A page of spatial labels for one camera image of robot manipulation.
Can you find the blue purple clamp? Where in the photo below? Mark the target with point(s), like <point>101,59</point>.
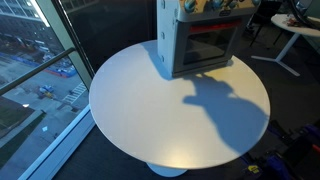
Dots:
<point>277,166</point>

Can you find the red clutter on background table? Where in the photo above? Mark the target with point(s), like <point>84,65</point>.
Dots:
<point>294,22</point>

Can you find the white background table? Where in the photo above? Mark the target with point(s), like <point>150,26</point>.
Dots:
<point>300,30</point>

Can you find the white round table base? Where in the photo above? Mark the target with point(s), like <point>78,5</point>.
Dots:
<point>166,170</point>

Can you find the white window frame sill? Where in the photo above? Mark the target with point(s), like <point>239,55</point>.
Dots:
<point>60,146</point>

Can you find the white grey toy oven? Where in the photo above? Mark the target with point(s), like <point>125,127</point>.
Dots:
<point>166,33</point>

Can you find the purple tool with orange part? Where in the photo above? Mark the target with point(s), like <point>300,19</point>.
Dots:
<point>313,133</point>

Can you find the yellow black label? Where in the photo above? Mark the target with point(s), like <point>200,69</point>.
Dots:
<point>254,169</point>

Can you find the grey window railing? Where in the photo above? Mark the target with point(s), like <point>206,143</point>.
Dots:
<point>36,68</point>

